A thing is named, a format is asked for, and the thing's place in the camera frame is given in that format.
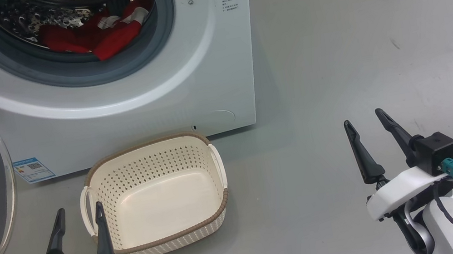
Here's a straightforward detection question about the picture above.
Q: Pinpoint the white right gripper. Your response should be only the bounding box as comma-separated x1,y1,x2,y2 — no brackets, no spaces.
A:
342,99,453,225

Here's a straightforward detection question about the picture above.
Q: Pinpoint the red garment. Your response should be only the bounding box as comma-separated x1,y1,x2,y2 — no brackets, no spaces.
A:
35,0,162,71

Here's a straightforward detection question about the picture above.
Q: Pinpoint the cream perforated laundry basket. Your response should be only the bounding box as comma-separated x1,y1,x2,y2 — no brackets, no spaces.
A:
71,127,238,254

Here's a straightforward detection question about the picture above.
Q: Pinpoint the white front-load washing machine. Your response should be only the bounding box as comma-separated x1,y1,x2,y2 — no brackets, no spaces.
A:
0,0,278,189

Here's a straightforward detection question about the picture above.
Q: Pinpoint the blue energy label sticker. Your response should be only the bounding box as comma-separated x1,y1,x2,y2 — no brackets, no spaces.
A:
12,154,57,186

